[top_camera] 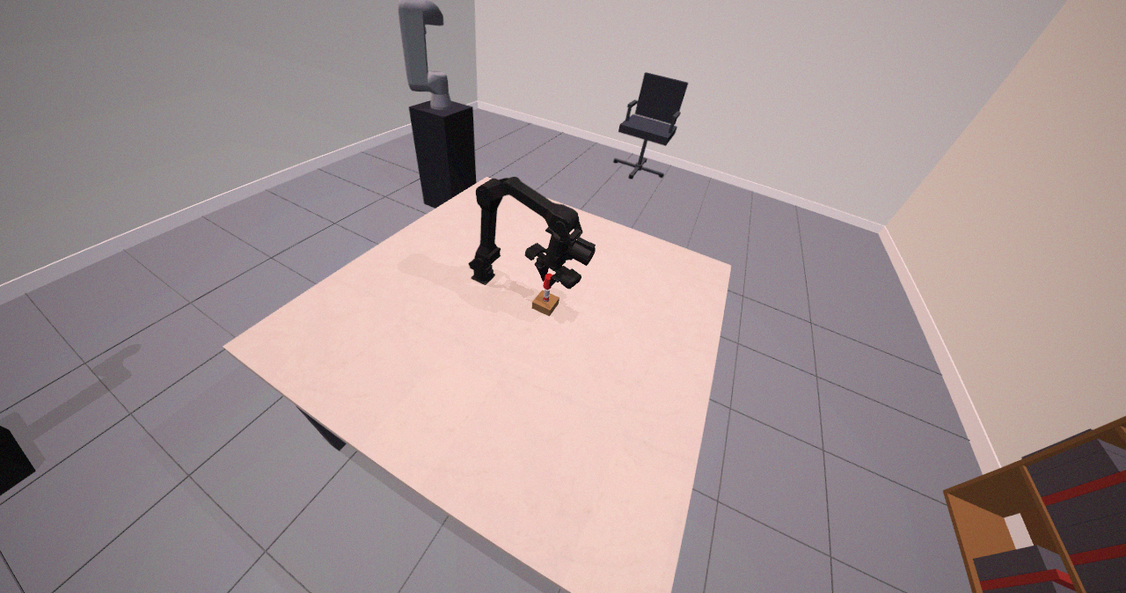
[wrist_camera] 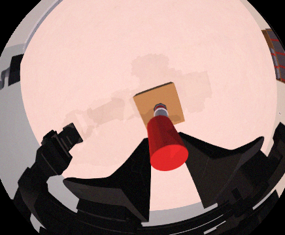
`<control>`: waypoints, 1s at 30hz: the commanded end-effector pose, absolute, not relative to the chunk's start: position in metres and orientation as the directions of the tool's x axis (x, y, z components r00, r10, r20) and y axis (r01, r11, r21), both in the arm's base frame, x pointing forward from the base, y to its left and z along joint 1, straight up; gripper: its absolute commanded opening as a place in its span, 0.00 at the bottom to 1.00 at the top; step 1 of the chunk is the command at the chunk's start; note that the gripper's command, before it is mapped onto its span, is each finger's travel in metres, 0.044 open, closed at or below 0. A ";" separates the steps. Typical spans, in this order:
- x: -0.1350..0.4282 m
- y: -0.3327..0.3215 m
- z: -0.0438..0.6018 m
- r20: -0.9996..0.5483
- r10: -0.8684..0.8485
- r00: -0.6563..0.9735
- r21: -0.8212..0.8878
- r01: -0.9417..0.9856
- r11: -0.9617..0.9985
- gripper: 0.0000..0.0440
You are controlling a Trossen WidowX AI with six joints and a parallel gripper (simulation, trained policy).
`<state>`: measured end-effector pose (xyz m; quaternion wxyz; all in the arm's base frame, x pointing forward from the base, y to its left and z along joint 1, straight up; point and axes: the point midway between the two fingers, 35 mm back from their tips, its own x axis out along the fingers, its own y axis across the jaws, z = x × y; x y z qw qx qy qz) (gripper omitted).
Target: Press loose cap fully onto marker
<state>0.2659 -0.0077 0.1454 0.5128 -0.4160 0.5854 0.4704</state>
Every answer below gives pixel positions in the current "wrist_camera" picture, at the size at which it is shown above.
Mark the tan square block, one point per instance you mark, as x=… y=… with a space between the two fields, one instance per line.
x=164 y=94

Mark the red marker cap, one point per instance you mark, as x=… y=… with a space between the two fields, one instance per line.
x=167 y=150

